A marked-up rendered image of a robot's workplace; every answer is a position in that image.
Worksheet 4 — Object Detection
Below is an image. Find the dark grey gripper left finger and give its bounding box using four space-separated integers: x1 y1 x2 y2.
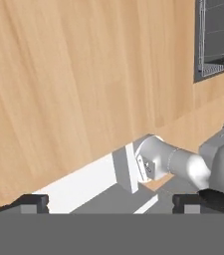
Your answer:
0 193 50 215

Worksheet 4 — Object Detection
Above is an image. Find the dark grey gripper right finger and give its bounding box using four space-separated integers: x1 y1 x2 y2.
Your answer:
171 187 224 215

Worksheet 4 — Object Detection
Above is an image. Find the white and grey flat block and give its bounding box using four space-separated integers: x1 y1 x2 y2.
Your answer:
33 141 159 215

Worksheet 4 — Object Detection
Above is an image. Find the grey wire rack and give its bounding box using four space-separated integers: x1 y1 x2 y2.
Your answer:
197 0 224 78

